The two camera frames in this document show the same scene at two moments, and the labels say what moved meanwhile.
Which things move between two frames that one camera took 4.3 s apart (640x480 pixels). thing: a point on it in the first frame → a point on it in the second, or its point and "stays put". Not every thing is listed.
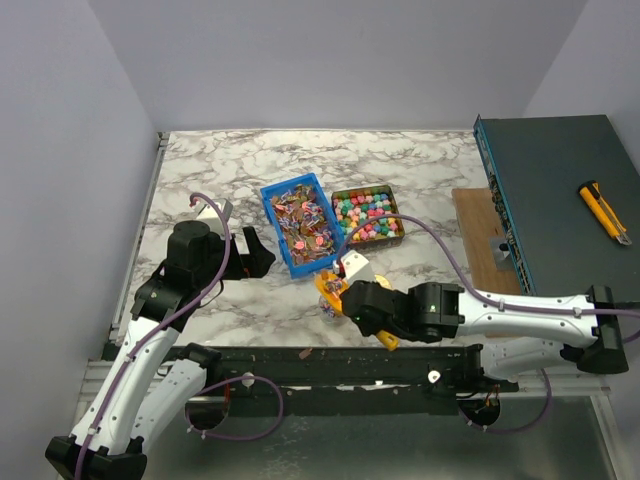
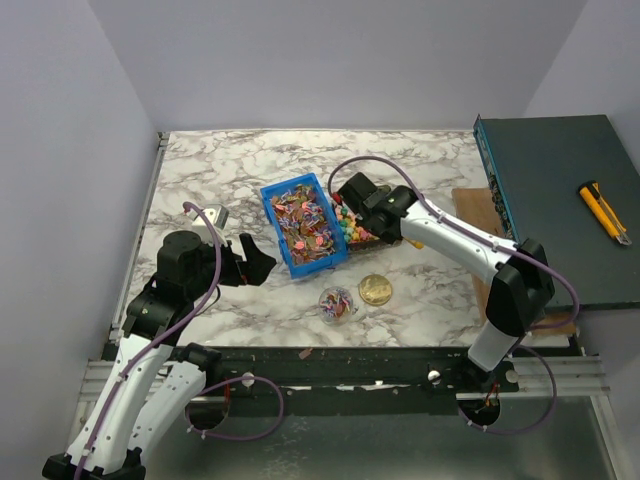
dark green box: x=537 y=165 stays put
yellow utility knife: x=590 y=190 stays put
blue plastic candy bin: x=306 y=229 stays put
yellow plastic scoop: x=332 y=288 → x=416 y=244
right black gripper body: x=353 y=304 → x=360 y=206
